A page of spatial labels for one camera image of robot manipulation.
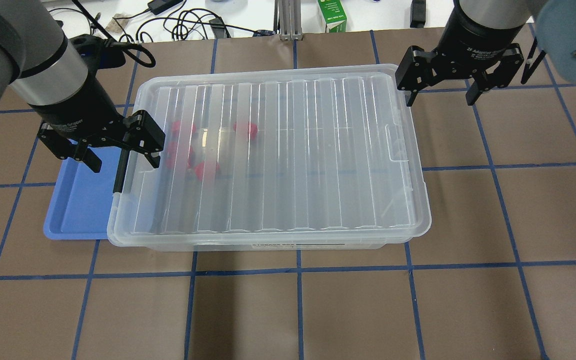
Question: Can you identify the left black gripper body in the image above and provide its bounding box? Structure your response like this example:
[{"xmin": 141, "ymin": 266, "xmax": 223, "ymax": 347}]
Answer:
[{"xmin": 37, "ymin": 74, "xmax": 165, "ymax": 161}]

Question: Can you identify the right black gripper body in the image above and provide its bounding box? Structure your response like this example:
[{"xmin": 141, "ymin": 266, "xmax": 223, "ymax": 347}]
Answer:
[{"xmin": 395, "ymin": 10, "xmax": 524, "ymax": 93}]

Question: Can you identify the clear plastic box lid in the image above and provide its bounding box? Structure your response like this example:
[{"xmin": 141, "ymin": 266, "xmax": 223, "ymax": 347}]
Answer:
[{"xmin": 107, "ymin": 64, "xmax": 432, "ymax": 248}]

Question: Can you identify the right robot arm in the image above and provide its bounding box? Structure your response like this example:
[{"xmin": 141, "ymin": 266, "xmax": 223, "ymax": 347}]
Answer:
[{"xmin": 395, "ymin": 0, "xmax": 576, "ymax": 106}]

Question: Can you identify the blue plastic tray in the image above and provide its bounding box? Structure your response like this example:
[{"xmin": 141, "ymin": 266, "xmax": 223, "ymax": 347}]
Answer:
[{"xmin": 43, "ymin": 147, "xmax": 121, "ymax": 240}]

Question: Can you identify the clear plastic storage box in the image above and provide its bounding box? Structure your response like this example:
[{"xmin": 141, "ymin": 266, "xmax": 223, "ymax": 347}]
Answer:
[{"xmin": 110, "ymin": 75, "xmax": 429, "ymax": 252}]

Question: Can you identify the green white carton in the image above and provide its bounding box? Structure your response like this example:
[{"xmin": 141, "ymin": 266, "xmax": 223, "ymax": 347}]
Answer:
[{"xmin": 316, "ymin": 0, "xmax": 348, "ymax": 34}]

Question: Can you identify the black power adapter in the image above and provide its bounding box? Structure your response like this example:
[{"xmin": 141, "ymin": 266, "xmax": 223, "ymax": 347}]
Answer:
[{"xmin": 147, "ymin": 0, "xmax": 185, "ymax": 15}]

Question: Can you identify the black cable bundle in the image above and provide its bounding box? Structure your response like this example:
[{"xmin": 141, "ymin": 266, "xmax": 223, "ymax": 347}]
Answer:
[{"xmin": 48, "ymin": 0, "xmax": 276, "ymax": 43}]

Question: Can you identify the aluminium frame post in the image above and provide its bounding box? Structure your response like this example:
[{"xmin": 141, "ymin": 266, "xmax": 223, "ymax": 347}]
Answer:
[{"xmin": 274, "ymin": 0, "xmax": 303, "ymax": 41}]

